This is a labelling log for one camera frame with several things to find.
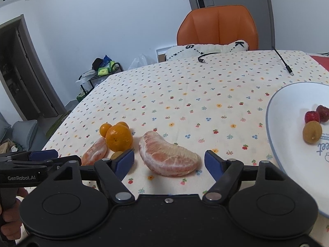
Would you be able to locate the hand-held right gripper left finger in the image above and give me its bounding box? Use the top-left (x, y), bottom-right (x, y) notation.
top-left (53, 149), bottom-right (135, 202)

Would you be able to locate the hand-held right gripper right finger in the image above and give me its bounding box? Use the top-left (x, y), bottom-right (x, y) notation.
top-left (202, 150), bottom-right (286, 202)

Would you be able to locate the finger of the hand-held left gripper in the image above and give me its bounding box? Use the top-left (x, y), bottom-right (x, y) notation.
top-left (0, 149), bottom-right (59, 161)
top-left (0, 155), bottom-right (81, 169)

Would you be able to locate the pomelo segment with white pith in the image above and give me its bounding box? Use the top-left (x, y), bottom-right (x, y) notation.
top-left (81, 137), bottom-right (108, 165)

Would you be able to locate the small orange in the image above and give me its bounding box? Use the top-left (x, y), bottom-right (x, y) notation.
top-left (99, 123), bottom-right (113, 137)

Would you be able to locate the peeled pink pomelo segment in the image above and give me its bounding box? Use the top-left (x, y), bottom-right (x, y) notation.
top-left (139, 131), bottom-right (200, 177)

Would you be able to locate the white plate with blue rim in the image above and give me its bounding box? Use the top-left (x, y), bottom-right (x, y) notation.
top-left (265, 82), bottom-right (329, 218)

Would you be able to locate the small red plum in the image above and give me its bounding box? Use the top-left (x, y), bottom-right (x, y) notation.
top-left (305, 111), bottom-right (321, 124)
top-left (316, 105), bottom-right (329, 122)

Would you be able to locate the person's left hand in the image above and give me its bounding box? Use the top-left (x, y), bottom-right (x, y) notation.
top-left (0, 188), bottom-right (29, 242)

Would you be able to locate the grey cushion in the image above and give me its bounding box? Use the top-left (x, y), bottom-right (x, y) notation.
top-left (12, 120), bottom-right (39, 151)

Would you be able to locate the white cloth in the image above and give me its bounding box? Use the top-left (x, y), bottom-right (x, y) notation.
top-left (76, 71), bottom-right (98, 84)

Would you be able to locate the green packet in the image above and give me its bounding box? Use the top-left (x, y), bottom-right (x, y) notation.
top-left (98, 61), bottom-right (116, 76)

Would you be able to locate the black shoe rack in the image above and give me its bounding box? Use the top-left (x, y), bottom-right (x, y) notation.
top-left (78, 63), bottom-right (124, 101)

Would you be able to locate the clear plastic bag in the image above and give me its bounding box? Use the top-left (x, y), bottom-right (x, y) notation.
top-left (128, 54), bottom-right (149, 70)

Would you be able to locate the white framed panel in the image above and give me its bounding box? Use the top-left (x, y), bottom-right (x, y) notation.
top-left (155, 47), bottom-right (171, 63)

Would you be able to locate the white pillow with black print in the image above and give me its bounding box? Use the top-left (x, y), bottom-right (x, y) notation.
top-left (165, 40), bottom-right (250, 62)

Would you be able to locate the orange chair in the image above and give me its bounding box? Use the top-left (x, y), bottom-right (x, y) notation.
top-left (176, 5), bottom-right (259, 50)

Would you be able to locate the red table mat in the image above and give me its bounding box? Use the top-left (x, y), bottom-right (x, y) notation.
top-left (308, 54), bottom-right (329, 72)

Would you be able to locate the dark wooden door frame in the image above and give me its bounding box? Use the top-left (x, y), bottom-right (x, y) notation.
top-left (0, 15), bottom-right (67, 124)

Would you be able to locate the black charging cable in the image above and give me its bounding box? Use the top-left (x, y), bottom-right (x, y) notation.
top-left (197, 52), bottom-right (221, 63)
top-left (274, 48), bottom-right (294, 76)

